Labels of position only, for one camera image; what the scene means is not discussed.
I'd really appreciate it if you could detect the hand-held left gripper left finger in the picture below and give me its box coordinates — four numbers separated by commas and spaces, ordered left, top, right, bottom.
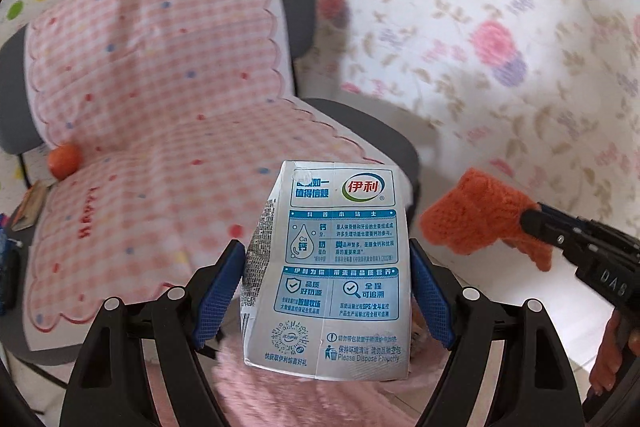
65, 238, 247, 427

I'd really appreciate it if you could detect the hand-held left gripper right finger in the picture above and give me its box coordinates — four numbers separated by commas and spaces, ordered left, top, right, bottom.
407, 237, 586, 427

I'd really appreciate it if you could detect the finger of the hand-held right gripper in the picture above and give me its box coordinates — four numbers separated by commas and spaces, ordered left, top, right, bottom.
537, 202, 595, 229
519, 208, 583, 265

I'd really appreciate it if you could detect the orange knitted glove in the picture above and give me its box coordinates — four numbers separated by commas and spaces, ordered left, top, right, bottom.
417, 168, 555, 273

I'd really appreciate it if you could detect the white milk carton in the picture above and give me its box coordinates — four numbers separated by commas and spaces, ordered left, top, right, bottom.
239, 160, 413, 381

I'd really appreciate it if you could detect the person's right hand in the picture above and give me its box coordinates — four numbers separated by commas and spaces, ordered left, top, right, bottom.
589, 311, 633, 396

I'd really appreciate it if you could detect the pink fleece garment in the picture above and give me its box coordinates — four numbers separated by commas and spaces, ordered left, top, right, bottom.
145, 322, 453, 427

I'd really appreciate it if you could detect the grey padded chair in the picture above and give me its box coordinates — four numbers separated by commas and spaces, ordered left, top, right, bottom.
0, 0, 421, 368

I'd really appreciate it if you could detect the pink checked chair cloth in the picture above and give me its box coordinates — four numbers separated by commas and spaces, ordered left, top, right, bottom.
22, 0, 416, 350

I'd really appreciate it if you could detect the small orange ball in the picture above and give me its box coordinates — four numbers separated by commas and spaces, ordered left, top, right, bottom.
47, 143, 83, 180

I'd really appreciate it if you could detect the brown cardboard box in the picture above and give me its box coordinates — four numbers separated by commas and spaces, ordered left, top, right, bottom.
11, 181, 51, 232

